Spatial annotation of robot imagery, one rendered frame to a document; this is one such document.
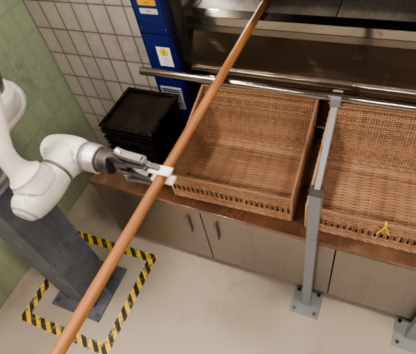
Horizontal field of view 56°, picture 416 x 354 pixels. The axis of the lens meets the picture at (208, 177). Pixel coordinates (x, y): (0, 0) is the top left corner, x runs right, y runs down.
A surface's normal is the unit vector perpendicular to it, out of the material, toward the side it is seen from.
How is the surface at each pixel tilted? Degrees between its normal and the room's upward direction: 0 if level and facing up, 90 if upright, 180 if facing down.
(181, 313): 0
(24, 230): 90
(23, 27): 90
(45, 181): 61
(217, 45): 70
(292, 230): 0
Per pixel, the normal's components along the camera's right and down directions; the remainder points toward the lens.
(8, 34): 0.91, 0.21
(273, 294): -0.16, -0.62
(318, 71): -0.41, 0.50
